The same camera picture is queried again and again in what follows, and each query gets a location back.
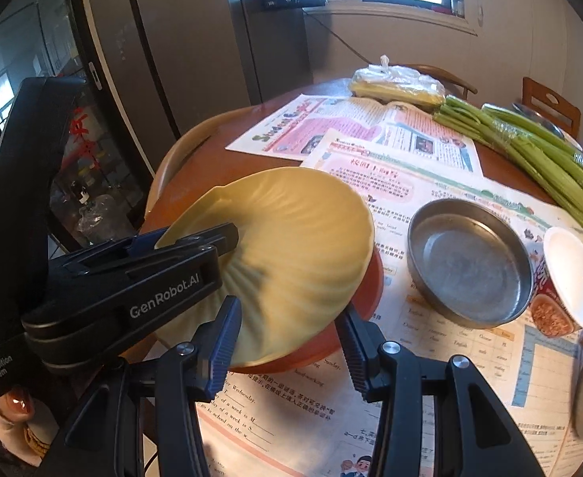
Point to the curved wooden armchair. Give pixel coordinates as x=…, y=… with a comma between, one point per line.
x=450, y=77

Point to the large newspaper sheet with table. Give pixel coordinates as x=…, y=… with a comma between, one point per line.
x=450, y=184

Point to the plastic bag of yellow corn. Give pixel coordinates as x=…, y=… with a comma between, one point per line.
x=395, y=84

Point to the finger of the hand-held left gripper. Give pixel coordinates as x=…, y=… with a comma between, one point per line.
x=142, y=244
x=137, y=298

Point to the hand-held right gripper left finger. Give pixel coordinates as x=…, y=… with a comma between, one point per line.
x=224, y=353

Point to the orange plate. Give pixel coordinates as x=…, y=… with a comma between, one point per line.
x=366, y=298

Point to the small bottles on sill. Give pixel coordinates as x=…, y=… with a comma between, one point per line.
x=457, y=6

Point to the wooden chair with cutout back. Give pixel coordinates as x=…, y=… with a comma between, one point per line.
x=549, y=104

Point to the yellow plate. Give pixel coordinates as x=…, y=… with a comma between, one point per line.
x=296, y=238

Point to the plastic-wrapped celery bunch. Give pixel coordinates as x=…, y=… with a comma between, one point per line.
x=544, y=131

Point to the dark grey refrigerator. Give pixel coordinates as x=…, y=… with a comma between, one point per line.
x=172, y=35

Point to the round steel plate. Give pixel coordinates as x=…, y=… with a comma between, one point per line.
x=470, y=268

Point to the pink-headed newspaper sheet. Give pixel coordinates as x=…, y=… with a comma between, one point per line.
x=351, y=124

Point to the white bowl with red print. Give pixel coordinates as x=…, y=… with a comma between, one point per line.
x=574, y=278

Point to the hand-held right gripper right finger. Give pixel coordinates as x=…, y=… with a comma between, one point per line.
x=356, y=357

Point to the person's left hand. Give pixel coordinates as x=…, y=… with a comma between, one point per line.
x=18, y=405

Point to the pale curved chair back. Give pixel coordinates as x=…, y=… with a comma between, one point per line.
x=182, y=149

